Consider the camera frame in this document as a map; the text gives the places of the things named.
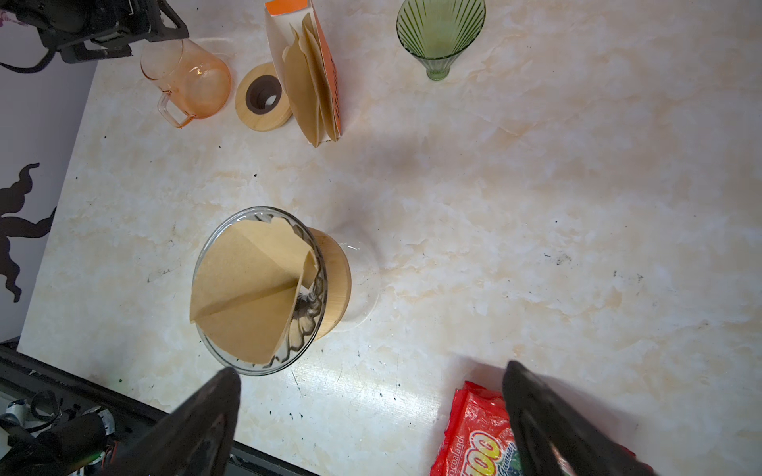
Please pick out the clear glass server jug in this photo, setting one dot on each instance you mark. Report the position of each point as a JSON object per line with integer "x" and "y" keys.
{"x": 363, "y": 262}

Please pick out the orange coffee filter box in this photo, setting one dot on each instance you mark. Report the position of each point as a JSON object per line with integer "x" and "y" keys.
{"x": 305, "y": 67}

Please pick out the wooden ring dripper holder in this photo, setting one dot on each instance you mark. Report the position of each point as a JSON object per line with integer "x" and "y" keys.
{"x": 338, "y": 282}

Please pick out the red candy bag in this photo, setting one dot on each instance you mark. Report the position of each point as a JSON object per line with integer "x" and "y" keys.
{"x": 479, "y": 439}

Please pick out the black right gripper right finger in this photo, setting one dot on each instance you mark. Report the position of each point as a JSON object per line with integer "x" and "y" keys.
{"x": 546, "y": 429}

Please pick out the green glass dripper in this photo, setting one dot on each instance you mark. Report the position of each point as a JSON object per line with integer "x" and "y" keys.
{"x": 436, "y": 32}

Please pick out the clear glass dripper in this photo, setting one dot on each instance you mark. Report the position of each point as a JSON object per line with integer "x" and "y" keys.
{"x": 309, "y": 310}

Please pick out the wooden ring dripper stand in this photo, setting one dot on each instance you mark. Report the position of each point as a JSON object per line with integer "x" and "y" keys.
{"x": 261, "y": 103}

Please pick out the orange glass pitcher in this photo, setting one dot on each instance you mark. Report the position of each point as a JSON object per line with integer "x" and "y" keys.
{"x": 194, "y": 83}

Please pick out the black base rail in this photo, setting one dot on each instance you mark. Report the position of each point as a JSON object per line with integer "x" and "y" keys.
{"x": 55, "y": 423}

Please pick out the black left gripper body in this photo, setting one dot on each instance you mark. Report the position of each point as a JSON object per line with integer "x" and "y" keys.
{"x": 83, "y": 31}

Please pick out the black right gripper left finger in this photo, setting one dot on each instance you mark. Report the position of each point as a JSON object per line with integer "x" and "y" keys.
{"x": 196, "y": 439}

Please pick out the brown paper coffee filter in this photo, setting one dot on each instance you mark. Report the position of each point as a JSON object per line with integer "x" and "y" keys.
{"x": 246, "y": 288}

